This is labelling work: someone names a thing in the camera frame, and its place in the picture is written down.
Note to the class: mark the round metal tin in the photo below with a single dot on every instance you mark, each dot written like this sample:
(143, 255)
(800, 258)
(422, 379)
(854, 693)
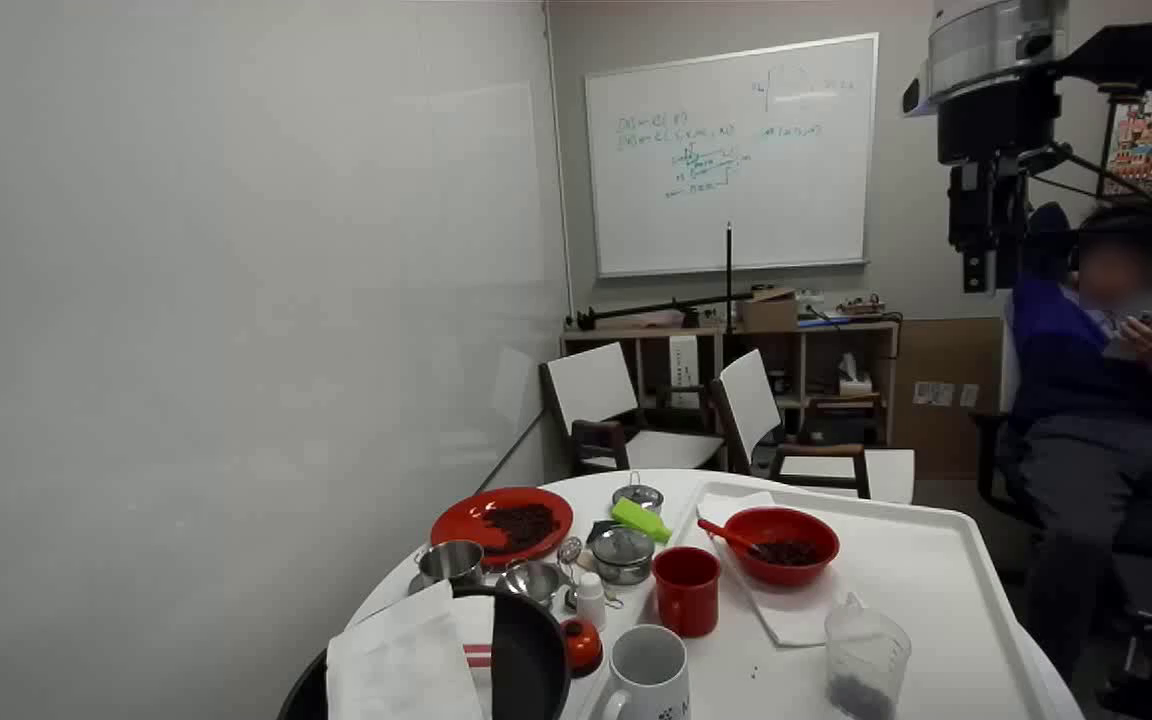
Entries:
(618, 553)

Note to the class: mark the white rectangular tray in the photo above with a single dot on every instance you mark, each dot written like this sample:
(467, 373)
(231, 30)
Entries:
(800, 610)

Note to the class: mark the red plate with beans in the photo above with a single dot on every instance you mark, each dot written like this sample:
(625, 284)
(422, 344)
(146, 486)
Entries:
(469, 520)

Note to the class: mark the metal spoon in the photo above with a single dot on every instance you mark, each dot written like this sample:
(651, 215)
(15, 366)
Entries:
(721, 532)

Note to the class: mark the small red object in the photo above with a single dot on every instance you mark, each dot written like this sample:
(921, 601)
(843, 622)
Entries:
(580, 645)

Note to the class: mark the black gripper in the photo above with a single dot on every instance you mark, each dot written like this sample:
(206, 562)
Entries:
(991, 124)

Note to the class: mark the white folded cloth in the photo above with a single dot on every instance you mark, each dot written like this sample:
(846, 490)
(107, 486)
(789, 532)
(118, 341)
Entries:
(402, 663)

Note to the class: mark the chair with white back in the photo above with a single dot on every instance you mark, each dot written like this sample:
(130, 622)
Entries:
(592, 385)
(751, 403)

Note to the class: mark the round white table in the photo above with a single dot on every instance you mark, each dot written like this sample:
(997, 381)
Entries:
(936, 584)

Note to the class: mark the green marker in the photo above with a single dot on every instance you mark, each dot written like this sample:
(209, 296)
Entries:
(642, 520)

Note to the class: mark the whiteboard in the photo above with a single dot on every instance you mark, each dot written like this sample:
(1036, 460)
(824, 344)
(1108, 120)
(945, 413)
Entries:
(738, 146)

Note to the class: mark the white paper sheet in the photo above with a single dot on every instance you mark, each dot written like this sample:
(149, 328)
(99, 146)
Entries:
(888, 475)

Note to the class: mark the dark beans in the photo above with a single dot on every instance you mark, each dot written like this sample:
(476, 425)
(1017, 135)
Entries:
(856, 697)

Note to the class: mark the small white shaker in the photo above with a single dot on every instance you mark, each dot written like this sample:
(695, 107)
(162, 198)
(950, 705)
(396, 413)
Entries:
(589, 601)

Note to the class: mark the black boom stand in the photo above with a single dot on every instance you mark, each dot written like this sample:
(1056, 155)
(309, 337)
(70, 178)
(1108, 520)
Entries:
(730, 265)

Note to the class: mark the red bowl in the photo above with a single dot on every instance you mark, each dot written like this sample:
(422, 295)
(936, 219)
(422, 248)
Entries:
(800, 568)

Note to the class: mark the white mug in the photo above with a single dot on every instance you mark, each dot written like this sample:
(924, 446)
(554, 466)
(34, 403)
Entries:
(642, 681)

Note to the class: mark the seated person blue sweater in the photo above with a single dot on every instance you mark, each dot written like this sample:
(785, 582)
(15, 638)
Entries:
(1083, 363)

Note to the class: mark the black round object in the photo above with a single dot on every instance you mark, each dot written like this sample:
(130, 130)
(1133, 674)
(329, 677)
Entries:
(529, 663)

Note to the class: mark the red cup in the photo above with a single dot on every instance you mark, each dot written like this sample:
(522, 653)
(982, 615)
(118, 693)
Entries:
(687, 601)

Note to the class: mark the small cardboard box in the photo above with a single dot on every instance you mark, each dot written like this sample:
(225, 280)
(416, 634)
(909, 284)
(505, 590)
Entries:
(770, 310)

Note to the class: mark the clear plastic cup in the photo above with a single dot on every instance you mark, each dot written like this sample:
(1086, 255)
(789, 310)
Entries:
(864, 653)

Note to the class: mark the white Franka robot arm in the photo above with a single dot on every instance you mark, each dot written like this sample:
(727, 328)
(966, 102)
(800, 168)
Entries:
(991, 47)

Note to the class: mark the small metal cup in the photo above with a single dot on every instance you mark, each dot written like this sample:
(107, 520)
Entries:
(537, 582)
(449, 562)

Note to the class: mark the large cardboard box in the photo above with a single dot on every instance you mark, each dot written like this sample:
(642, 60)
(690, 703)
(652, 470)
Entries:
(950, 363)

